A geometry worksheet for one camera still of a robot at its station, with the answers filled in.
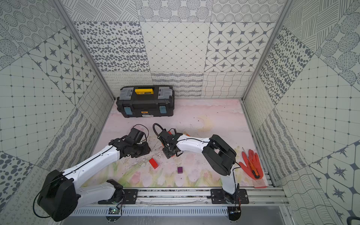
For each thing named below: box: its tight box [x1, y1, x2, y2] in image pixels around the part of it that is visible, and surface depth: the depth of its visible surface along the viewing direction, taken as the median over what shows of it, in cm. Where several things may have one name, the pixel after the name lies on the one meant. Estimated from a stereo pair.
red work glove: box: [238, 149, 269, 188], surface depth 83 cm
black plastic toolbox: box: [115, 85, 175, 118], surface depth 100 cm
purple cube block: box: [177, 166, 183, 174], surface depth 84 cm
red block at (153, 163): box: [149, 157, 159, 170], surface depth 86 cm
